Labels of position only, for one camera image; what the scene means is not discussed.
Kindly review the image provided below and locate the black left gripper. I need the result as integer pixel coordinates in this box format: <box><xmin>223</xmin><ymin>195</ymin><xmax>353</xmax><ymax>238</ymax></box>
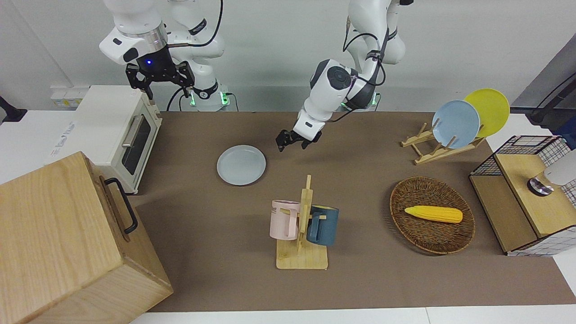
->
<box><xmin>276</xmin><ymin>129</ymin><xmax>322</xmax><ymax>153</ymax></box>

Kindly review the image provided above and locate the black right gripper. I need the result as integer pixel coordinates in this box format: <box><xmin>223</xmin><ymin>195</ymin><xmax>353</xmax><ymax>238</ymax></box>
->
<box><xmin>126</xmin><ymin>45</ymin><xmax>195</xmax><ymax>100</ymax></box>

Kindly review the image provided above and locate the gray round plate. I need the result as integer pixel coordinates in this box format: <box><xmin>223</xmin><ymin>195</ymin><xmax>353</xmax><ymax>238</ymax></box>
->
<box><xmin>217</xmin><ymin>145</ymin><xmax>266</xmax><ymax>186</ymax></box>

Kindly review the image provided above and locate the wooden plate rack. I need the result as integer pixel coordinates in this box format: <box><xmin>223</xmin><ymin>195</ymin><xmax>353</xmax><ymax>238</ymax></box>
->
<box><xmin>400</xmin><ymin>122</ymin><xmax>486</xmax><ymax>166</ymax></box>

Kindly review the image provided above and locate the light blue plate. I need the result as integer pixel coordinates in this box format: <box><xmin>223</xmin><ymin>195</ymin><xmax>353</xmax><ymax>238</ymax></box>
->
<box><xmin>432</xmin><ymin>100</ymin><xmax>481</xmax><ymax>149</ymax></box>

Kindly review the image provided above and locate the yellow plate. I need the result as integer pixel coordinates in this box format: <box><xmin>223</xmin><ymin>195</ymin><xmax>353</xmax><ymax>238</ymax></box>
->
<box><xmin>463</xmin><ymin>89</ymin><xmax>510</xmax><ymax>138</ymax></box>

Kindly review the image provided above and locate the white toaster oven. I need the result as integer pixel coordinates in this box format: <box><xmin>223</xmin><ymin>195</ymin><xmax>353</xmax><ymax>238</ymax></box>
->
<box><xmin>47</xmin><ymin>85</ymin><xmax>163</xmax><ymax>195</ymax></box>

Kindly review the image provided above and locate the pink mug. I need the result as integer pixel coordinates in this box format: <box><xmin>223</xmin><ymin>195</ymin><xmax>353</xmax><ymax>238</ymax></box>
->
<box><xmin>270</xmin><ymin>200</ymin><xmax>301</xmax><ymax>241</ymax></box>

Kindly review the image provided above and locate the dark blue mug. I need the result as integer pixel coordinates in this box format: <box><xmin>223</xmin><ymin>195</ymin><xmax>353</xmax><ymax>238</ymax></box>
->
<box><xmin>306</xmin><ymin>205</ymin><xmax>339</xmax><ymax>246</ymax></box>

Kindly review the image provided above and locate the brown table mat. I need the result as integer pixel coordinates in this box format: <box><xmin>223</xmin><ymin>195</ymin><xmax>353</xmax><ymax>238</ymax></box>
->
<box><xmin>130</xmin><ymin>111</ymin><xmax>576</xmax><ymax>312</ymax></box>

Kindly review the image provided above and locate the wooden mug tree stand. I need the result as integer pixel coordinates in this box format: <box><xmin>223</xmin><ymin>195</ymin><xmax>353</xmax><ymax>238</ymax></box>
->
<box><xmin>276</xmin><ymin>175</ymin><xmax>329</xmax><ymax>270</ymax></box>

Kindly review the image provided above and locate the yellow corn cob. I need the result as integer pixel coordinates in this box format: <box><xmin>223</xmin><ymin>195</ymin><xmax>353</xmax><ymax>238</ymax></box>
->
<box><xmin>404</xmin><ymin>206</ymin><xmax>463</xmax><ymax>224</ymax></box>

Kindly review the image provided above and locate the brown wicker basket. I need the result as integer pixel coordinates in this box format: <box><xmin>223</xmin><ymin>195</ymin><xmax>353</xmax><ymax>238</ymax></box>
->
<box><xmin>390</xmin><ymin>176</ymin><xmax>476</xmax><ymax>256</ymax></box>

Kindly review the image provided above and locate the grid-patterned wooden shelf box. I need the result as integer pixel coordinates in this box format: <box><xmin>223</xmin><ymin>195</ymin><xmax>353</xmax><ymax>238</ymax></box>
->
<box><xmin>469</xmin><ymin>135</ymin><xmax>576</xmax><ymax>257</ymax></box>

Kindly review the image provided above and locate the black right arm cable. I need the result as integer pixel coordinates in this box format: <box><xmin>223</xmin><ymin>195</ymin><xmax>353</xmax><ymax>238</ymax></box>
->
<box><xmin>166</xmin><ymin>0</ymin><xmax>224</xmax><ymax>48</ymax></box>

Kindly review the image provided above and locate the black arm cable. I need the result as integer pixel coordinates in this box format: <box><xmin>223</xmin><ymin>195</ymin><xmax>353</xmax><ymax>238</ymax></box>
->
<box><xmin>166</xmin><ymin>0</ymin><xmax>224</xmax><ymax>48</ymax></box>
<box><xmin>331</xmin><ymin>17</ymin><xmax>390</xmax><ymax>123</ymax></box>

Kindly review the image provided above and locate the white wall socket strip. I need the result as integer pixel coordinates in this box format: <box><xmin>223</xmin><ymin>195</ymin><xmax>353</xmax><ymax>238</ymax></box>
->
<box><xmin>50</xmin><ymin>88</ymin><xmax>89</xmax><ymax>108</ymax></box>

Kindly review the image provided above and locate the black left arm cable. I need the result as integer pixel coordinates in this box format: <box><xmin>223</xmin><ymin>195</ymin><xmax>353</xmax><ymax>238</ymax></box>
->
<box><xmin>331</xmin><ymin>17</ymin><xmax>390</xmax><ymax>123</ymax></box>

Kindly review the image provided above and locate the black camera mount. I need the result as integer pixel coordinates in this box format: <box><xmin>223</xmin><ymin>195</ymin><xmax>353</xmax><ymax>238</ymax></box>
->
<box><xmin>0</xmin><ymin>96</ymin><xmax>27</xmax><ymax>125</ymax></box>
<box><xmin>526</xmin><ymin>74</ymin><xmax>576</xmax><ymax>127</ymax></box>

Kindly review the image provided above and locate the wooden box with black handle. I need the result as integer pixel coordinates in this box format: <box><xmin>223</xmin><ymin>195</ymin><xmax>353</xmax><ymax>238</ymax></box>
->
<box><xmin>0</xmin><ymin>152</ymin><xmax>174</xmax><ymax>324</ymax></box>

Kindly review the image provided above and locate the black wire basket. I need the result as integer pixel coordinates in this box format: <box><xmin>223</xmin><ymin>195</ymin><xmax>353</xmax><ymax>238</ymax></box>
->
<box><xmin>470</xmin><ymin>135</ymin><xmax>559</xmax><ymax>177</ymax></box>

